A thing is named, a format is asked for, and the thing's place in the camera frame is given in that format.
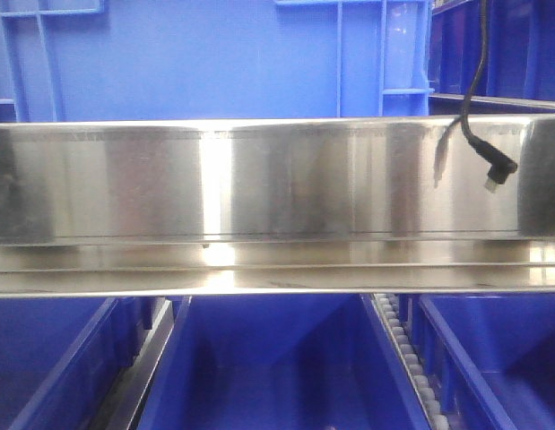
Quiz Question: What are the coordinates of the stainless steel shelf rail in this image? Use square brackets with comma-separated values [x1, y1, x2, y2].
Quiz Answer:
[0, 115, 555, 298]

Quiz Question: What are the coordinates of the dark blue bin upper right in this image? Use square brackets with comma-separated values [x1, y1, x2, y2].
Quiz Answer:
[429, 1, 555, 101]

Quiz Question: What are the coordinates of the black cable with plug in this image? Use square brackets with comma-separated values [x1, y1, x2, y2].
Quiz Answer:
[459, 0, 518, 194]

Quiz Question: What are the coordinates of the dark blue bin lower left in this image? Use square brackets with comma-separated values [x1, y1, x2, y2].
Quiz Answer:
[0, 297, 159, 429]

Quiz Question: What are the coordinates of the dark blue bin lower centre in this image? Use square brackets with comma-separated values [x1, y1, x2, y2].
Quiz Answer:
[139, 294, 429, 429]

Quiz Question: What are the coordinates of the dark blue bin lower right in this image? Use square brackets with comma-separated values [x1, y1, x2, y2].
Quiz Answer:
[400, 293, 555, 429]

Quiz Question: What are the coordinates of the dark blue bin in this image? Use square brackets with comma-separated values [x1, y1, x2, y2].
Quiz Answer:
[0, 297, 159, 429]
[400, 293, 555, 429]
[139, 294, 429, 429]
[429, 1, 555, 101]

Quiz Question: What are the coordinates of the white roller track strip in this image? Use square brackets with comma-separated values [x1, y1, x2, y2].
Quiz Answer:
[370, 293, 451, 430]

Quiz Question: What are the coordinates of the light blue plastic crate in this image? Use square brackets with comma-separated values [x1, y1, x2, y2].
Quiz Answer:
[0, 1, 431, 123]

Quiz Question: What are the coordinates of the steel divider rail lower left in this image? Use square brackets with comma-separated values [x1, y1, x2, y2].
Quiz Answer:
[89, 298, 174, 429]

